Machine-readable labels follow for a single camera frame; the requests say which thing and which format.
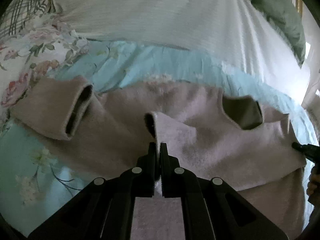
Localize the person's right hand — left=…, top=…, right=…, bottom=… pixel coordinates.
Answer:
left=306, top=166, right=320, bottom=197

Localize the light blue floral bedsheet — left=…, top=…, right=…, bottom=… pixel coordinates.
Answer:
left=1, top=41, right=318, bottom=235

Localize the green pillow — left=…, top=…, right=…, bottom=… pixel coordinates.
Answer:
left=249, top=0, right=306, bottom=67

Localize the white striped blanket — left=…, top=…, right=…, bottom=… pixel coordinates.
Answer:
left=52, top=0, right=309, bottom=103

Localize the white floral pillow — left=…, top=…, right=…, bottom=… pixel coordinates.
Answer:
left=1, top=14, right=89, bottom=134

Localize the plaid checked cloth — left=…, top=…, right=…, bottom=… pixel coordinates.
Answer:
left=1, top=0, right=52, bottom=39

